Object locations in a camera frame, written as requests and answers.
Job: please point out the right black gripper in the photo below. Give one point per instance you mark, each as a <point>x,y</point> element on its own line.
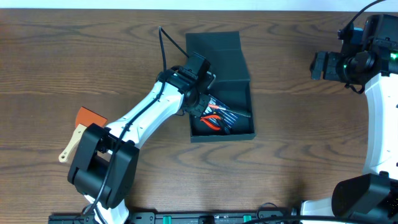
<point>331,70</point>

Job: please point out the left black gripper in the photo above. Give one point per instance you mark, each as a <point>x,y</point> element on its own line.
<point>201,106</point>

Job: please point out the small claw hammer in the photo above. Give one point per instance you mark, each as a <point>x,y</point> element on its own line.
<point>241,113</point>

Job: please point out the blue precision screwdriver set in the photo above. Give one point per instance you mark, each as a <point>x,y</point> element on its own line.
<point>229,117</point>

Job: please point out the red black pliers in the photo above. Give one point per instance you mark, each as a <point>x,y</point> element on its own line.
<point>213,121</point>

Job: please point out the black yellow screwdriver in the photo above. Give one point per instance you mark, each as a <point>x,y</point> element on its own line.
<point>223,126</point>

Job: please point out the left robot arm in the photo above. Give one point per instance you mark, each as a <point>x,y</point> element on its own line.
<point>105,161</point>

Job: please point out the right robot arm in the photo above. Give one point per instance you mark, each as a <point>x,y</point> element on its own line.
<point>366,63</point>

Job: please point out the dark green open box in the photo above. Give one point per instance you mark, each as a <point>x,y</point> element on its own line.
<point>231,87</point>

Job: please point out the orange scraper wooden handle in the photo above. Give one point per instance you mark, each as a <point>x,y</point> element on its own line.
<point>84,118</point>

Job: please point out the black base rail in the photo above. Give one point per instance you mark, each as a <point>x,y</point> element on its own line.
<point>170,218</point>

